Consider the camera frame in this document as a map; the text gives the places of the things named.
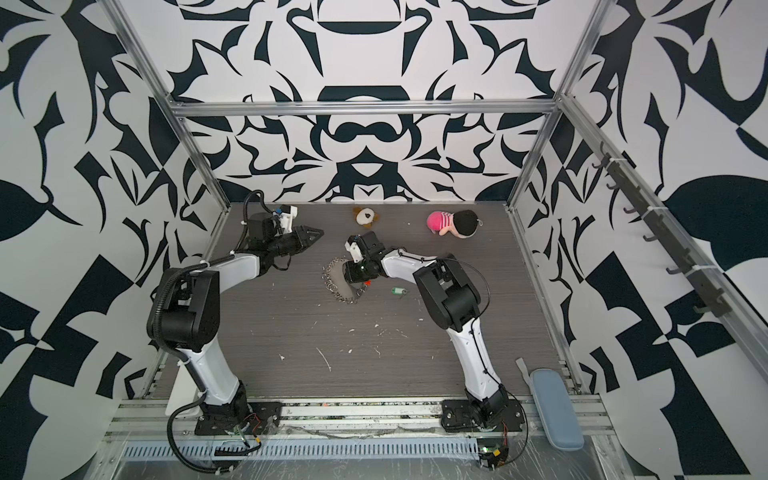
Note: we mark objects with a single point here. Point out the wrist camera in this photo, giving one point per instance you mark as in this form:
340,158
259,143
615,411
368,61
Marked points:
285,215
352,247

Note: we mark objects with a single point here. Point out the brown white plush toy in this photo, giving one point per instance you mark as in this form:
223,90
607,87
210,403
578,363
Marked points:
365,217

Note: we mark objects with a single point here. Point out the black wall hook rail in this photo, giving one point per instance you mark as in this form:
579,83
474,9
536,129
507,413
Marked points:
664,230

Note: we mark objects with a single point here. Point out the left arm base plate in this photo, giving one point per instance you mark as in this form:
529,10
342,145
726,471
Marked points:
255,419

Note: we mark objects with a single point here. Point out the blue grey pad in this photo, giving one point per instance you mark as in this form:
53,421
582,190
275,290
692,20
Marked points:
553,404

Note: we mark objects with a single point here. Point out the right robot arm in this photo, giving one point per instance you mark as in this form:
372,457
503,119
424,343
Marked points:
453,303

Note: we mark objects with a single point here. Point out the pink plush doll black hair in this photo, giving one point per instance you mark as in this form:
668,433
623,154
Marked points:
462,224

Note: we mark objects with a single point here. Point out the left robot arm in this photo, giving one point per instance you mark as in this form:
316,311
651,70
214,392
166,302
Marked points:
186,314

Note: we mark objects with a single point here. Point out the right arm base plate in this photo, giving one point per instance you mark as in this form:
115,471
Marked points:
470,416

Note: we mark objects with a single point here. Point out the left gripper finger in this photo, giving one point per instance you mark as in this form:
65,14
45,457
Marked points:
306,241
310,233

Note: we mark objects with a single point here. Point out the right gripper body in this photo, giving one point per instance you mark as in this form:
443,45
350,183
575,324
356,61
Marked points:
362,270

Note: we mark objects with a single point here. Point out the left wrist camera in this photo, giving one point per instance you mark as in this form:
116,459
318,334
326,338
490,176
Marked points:
285,215

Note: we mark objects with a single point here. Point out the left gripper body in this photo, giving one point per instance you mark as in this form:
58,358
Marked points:
285,244

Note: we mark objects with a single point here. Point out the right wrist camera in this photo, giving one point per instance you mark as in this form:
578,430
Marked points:
352,247

